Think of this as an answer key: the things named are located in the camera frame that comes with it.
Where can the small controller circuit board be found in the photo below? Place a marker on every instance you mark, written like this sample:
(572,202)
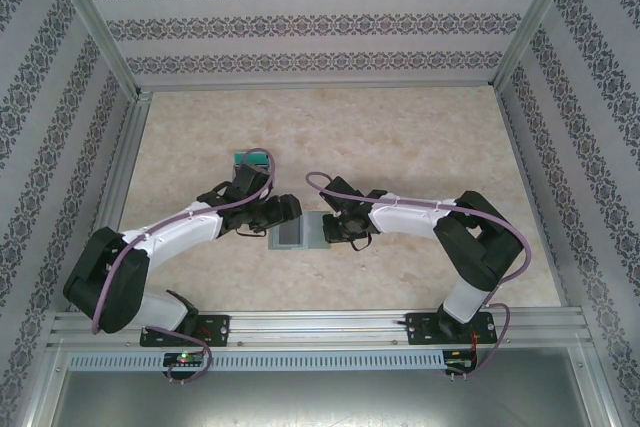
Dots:
(457,362)
(185,359)

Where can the aluminium frame post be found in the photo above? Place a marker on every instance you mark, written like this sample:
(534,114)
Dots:
(533,22)
(97,22)

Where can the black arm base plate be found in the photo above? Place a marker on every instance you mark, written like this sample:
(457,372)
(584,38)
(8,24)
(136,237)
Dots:
(417,329)
(220,329)

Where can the green card holder wallet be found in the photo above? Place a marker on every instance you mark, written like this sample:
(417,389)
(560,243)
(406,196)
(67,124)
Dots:
(312,232)

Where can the aluminium frame bar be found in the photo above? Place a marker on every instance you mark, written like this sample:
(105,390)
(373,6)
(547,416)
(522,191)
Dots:
(602,387)
(42,387)

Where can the aluminium side rail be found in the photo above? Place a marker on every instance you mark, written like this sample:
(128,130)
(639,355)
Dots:
(120,172)

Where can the aluminium cross beam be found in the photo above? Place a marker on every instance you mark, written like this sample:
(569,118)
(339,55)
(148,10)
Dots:
(320,85)

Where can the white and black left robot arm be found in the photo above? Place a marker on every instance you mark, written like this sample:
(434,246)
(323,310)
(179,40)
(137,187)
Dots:
(175,229)

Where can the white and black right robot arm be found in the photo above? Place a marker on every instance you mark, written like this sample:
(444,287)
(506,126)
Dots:
(405,217)

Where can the dark grey card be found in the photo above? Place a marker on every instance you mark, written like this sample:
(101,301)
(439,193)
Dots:
(289,234)

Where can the grey metal sheet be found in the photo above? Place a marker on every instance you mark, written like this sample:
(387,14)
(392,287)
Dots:
(320,402)

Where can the teal card with black stripe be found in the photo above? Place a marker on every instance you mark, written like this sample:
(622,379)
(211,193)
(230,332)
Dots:
(257,156)

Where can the long aluminium mounting rail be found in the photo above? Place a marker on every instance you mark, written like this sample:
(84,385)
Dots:
(320,329)

